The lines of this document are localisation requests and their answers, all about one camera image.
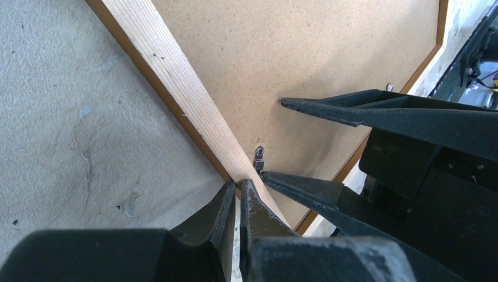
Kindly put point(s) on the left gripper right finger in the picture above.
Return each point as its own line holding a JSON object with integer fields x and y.
{"x": 270, "y": 251}

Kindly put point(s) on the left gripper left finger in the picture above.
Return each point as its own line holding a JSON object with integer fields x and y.
{"x": 198, "y": 249}

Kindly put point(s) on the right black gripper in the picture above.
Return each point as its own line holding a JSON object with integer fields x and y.
{"x": 438, "y": 204}

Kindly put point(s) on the wooden picture frame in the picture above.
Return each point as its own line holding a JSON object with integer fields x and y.
{"x": 142, "y": 33}

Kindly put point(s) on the brown cardboard backing board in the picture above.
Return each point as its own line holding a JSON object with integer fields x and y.
{"x": 250, "y": 54}

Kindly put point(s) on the small metal frame tab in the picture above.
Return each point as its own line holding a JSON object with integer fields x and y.
{"x": 258, "y": 161}

